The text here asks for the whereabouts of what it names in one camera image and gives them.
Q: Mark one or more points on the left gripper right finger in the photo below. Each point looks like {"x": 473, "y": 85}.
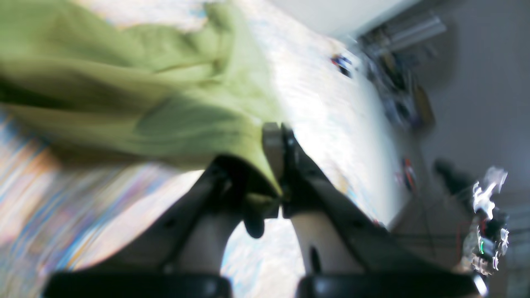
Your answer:
{"x": 348, "y": 255}

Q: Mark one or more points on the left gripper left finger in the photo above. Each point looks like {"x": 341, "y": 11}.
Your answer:
{"x": 181, "y": 253}

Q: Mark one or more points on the green t-shirt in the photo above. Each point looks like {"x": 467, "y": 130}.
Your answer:
{"x": 150, "y": 90}

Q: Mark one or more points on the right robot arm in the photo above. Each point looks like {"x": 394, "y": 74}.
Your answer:
{"x": 487, "y": 239}

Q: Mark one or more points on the patterned tablecloth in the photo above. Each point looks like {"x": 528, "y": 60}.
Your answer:
{"x": 66, "y": 207}

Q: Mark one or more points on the blue clamp upper left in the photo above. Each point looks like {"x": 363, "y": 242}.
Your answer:
{"x": 343, "y": 64}

